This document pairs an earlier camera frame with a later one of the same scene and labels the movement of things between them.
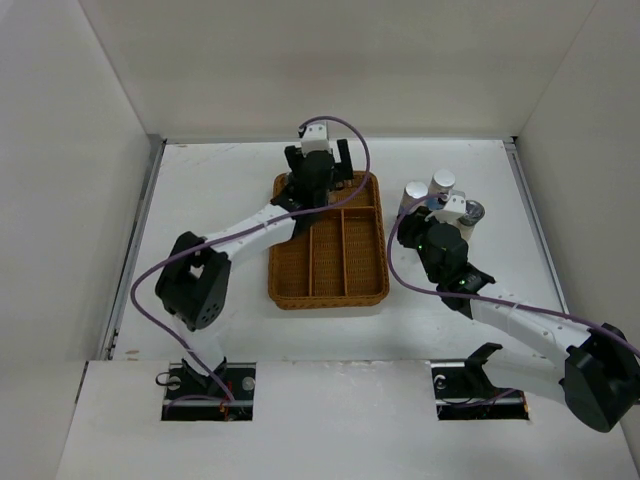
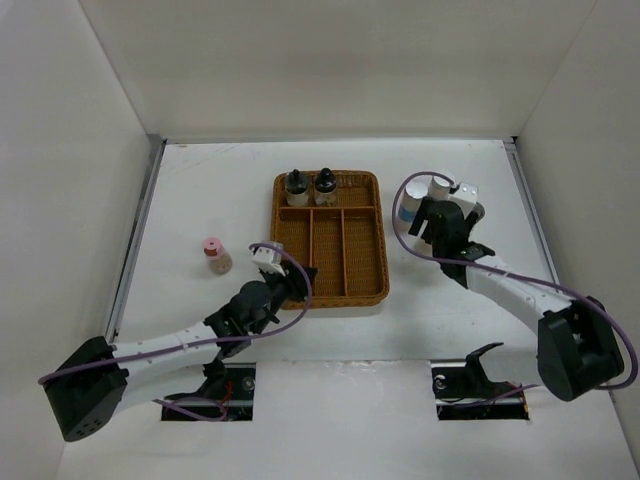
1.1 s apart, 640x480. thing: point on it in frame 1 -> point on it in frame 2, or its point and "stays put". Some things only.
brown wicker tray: (336, 256) stays put
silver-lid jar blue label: (413, 192) stays put
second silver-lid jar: (442, 181) stays put
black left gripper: (345, 171) -> (295, 281)
